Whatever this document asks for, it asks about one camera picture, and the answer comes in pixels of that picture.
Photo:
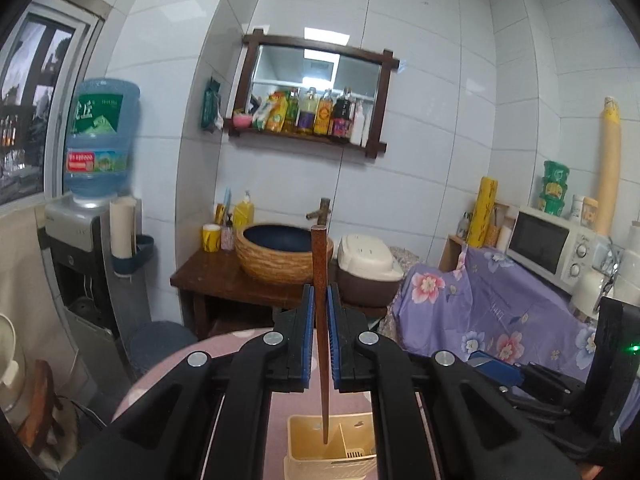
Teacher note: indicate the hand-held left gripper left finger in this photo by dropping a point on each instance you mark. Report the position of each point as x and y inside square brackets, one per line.
[308, 340]

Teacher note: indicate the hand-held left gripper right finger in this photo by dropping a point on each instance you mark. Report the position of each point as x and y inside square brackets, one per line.
[334, 340]

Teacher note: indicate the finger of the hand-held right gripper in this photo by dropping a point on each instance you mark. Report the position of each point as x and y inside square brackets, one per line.
[532, 410]
[495, 367]

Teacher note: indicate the brown wooden chopstick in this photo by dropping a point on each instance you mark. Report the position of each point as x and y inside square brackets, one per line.
[320, 270]

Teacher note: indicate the beige perforated utensil holder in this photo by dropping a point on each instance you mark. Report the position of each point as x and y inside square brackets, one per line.
[310, 440]

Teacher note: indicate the purple floral cloth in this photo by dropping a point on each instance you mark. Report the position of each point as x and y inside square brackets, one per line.
[500, 300]

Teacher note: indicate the white jar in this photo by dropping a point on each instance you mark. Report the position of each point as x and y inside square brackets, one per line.
[587, 292]

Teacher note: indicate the beige brown rice cooker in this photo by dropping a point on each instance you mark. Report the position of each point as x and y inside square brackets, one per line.
[365, 260]

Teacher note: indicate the woven wash basin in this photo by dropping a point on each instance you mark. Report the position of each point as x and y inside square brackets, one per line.
[265, 265]

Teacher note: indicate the dark wooden washstand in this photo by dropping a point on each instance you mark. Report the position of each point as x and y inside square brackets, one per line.
[220, 280]

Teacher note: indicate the light wooden shelf box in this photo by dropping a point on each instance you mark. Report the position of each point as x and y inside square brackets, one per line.
[450, 255]

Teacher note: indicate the white microwave oven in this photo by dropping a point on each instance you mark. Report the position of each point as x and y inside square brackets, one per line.
[537, 247]

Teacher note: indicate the brass faucet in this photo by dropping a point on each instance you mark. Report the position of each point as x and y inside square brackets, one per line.
[322, 212]

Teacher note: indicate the small pink bottle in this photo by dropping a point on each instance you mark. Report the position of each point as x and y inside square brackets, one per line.
[228, 237]

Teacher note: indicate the yellow soap pump bottle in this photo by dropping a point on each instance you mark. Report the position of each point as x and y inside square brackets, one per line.
[243, 214]

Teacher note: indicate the orange yellow cup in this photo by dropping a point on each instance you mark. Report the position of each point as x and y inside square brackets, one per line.
[590, 214]

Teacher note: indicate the dark blue round stool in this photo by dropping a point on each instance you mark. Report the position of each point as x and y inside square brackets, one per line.
[160, 345]

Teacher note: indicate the small white cup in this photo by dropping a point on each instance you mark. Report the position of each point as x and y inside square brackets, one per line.
[576, 209]

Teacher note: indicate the yellow wrapped roll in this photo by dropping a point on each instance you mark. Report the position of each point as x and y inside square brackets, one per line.
[482, 210]

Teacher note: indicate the blue toothbrush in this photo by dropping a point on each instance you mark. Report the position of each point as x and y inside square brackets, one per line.
[227, 202]

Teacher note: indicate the pink polka dot tablecloth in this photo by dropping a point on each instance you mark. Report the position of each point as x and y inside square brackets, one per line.
[150, 375]

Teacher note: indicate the tall beige roll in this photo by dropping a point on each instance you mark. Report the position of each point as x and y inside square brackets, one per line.
[609, 170]

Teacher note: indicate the white bottle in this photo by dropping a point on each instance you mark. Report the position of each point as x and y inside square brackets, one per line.
[358, 127]

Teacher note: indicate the white paper cup stack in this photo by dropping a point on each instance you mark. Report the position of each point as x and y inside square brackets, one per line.
[121, 230]

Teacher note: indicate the dark soy sauce bottle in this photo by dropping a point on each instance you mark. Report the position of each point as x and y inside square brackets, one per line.
[342, 117]

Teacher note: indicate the yellow labelled bottle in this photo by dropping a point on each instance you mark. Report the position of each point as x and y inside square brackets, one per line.
[323, 116]

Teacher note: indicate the oil bottle purple label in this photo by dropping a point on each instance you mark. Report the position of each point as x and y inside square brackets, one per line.
[307, 115]

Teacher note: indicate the green bottle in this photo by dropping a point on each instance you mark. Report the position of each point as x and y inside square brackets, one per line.
[291, 112]

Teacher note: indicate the pink bowl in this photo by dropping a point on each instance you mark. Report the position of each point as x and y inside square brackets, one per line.
[242, 120]

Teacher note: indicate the yellow seasoning bag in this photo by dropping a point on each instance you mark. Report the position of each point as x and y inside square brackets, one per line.
[272, 112]

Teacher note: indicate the white water dispenser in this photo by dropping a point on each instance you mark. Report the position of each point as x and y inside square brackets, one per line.
[75, 270]

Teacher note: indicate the green packet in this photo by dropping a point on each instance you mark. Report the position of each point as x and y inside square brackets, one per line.
[211, 107]

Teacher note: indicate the wooden framed mirror shelf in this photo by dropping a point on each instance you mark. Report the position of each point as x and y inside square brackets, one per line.
[310, 67]

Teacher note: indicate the dark wooden stool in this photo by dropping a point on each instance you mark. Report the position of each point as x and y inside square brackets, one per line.
[42, 400]

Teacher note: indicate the blue water bottle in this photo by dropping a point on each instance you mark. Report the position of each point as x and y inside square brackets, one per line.
[100, 160]

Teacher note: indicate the white round appliance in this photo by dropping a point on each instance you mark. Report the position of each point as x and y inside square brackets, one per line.
[11, 370]

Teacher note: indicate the window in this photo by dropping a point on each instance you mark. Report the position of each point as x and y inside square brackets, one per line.
[30, 85]

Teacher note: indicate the blue wall cup holder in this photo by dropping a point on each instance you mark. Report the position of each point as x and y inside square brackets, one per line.
[142, 250]

